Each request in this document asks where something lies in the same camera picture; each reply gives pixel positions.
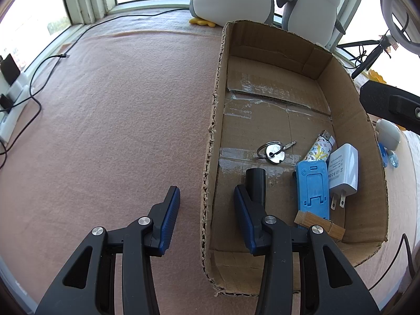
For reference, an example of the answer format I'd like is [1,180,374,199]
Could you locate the white power strip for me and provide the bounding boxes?
[0,72,33,141]

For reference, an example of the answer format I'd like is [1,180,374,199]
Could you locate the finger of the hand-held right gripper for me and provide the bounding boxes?
[359,80,420,135]

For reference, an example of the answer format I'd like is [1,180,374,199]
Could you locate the wooden clothespin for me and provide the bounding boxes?
[293,211,346,243]

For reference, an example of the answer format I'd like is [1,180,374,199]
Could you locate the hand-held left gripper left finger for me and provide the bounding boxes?
[34,185,181,315]

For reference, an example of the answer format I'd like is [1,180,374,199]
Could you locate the keys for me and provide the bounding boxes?
[256,140,297,165]

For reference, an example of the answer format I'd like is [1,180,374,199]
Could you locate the black tripod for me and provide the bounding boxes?
[336,34,394,79]

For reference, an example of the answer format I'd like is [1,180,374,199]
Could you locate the blue plastic phone stand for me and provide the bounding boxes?
[295,160,330,220]

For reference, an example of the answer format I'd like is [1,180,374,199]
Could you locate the yellow leaf-shaped tray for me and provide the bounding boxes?
[367,69,388,84]

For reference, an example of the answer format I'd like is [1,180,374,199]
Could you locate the pink blanket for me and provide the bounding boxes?
[0,7,420,315]

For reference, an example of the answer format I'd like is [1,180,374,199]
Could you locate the white charger adapter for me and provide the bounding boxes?
[326,143,359,211]

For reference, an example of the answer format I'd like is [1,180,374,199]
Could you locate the white domed earbud case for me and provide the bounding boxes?
[374,119,401,150]

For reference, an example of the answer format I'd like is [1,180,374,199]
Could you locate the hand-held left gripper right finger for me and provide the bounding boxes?
[233,185,381,315]

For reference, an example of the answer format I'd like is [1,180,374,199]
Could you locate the black cable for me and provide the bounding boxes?
[7,7,192,109]
[0,53,70,169]
[367,233,416,291]

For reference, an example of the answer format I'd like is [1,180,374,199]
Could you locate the white patterned lighter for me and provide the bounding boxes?
[307,130,336,163]

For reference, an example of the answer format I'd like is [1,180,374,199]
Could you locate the white ring light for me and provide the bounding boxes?
[381,0,420,56]

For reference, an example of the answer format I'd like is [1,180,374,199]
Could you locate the cardboard box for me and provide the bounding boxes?
[200,20,389,297]

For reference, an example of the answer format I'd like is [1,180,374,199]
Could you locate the black cylindrical tube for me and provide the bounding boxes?
[246,167,267,207]

